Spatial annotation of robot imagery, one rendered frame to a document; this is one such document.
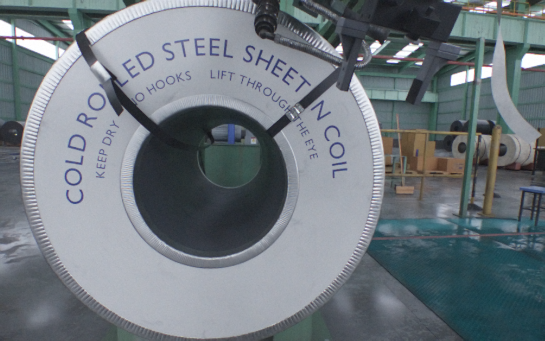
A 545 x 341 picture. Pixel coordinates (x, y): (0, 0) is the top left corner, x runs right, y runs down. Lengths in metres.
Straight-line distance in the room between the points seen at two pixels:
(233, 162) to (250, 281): 2.50
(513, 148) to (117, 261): 12.60
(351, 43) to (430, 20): 0.11
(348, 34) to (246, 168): 3.03
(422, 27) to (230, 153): 3.08
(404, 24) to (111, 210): 0.92
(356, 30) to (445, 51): 0.15
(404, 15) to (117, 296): 1.09
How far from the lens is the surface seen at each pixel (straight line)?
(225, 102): 0.91
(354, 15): 0.84
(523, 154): 13.05
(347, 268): 1.08
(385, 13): 0.47
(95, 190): 1.03
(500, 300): 2.25
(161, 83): 0.95
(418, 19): 0.45
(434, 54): 0.53
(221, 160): 3.41
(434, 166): 8.95
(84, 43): 1.02
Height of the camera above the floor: 0.93
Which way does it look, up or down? 7 degrees down
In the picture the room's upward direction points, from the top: 2 degrees clockwise
